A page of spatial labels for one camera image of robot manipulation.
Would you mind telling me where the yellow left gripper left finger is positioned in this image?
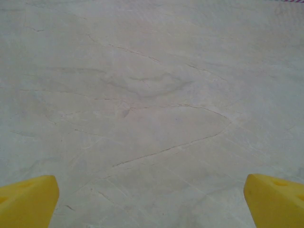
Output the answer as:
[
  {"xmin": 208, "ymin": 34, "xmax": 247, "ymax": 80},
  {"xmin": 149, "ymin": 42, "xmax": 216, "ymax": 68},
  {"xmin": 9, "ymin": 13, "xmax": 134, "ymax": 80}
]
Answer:
[{"xmin": 0, "ymin": 175, "xmax": 60, "ymax": 228}]

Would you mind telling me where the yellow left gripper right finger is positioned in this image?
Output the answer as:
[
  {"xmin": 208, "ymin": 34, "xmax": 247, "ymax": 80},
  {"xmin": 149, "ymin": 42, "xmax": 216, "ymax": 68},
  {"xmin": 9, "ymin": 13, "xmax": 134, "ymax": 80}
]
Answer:
[{"xmin": 244, "ymin": 173, "xmax": 304, "ymax": 228}]

